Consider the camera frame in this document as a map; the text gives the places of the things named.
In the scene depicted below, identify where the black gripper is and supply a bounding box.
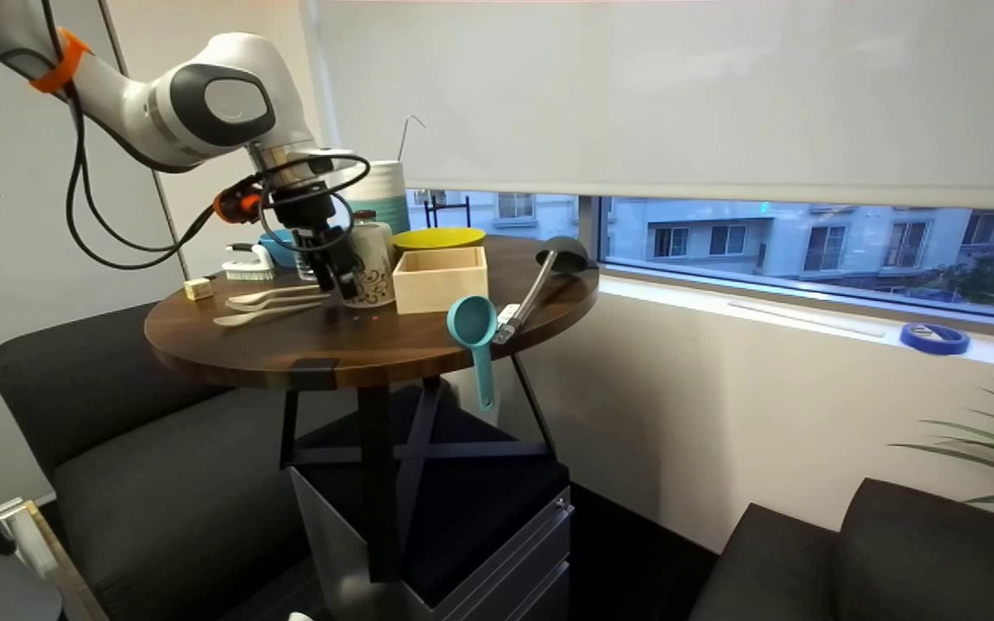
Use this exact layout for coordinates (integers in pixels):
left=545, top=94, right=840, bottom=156
left=272, top=176, right=369, bottom=308

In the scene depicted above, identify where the white plastic spoon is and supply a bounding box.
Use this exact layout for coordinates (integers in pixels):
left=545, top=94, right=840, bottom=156
left=225, top=284, right=339, bottom=310

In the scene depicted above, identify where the blue plastic object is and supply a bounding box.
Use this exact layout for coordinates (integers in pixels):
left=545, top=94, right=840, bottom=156
left=256, top=223, right=308, bottom=276

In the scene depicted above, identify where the round dark wooden table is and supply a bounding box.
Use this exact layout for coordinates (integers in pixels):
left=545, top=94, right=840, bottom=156
left=143, top=232, right=603, bottom=582

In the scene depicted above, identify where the white plastic fork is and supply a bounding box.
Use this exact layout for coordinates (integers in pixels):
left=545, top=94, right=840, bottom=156
left=211, top=300, right=342, bottom=336

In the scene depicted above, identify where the small white striped box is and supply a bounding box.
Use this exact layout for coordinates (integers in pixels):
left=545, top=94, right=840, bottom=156
left=218, top=241, right=276, bottom=285

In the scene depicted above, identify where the white and teal jug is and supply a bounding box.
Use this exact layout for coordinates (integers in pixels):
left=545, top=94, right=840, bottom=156
left=334, top=156, right=413, bottom=241

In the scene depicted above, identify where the light wooden box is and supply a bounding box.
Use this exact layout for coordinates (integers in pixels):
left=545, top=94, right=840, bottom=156
left=392, top=245, right=494, bottom=321

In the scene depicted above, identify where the yellow round lid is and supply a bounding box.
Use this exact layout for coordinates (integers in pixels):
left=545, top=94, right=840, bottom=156
left=388, top=223, right=489, bottom=259

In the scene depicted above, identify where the small tan printed block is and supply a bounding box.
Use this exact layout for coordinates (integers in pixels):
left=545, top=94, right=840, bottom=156
left=181, top=276, right=222, bottom=308

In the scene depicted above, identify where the teal plastic scoop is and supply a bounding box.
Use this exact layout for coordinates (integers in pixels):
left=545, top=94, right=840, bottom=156
left=442, top=294, right=505, bottom=415

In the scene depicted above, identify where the black sofa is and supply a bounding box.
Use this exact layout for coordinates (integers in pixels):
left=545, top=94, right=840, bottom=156
left=0, top=300, right=347, bottom=621

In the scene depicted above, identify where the white roller blind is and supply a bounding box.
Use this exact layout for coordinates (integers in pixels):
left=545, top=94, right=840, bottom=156
left=298, top=0, right=994, bottom=215

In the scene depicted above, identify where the blue tape roll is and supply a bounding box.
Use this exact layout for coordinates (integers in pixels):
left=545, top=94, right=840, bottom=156
left=894, top=321, right=974, bottom=359

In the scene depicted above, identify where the dark grey armchair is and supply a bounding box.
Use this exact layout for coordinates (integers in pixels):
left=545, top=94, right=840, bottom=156
left=685, top=476, right=994, bottom=621

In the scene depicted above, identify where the orange cable strap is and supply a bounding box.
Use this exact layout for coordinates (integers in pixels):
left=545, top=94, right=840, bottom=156
left=211, top=185, right=268, bottom=229
left=28, top=25, right=96, bottom=101

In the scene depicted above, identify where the black ladle with white handle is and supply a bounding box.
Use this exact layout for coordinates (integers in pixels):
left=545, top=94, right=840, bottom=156
left=489, top=236, right=603, bottom=348

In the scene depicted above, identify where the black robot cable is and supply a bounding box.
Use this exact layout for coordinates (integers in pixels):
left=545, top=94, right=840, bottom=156
left=0, top=0, right=375, bottom=276

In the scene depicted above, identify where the light wooden frame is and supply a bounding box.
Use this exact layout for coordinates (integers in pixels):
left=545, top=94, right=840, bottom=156
left=0, top=493, right=111, bottom=621

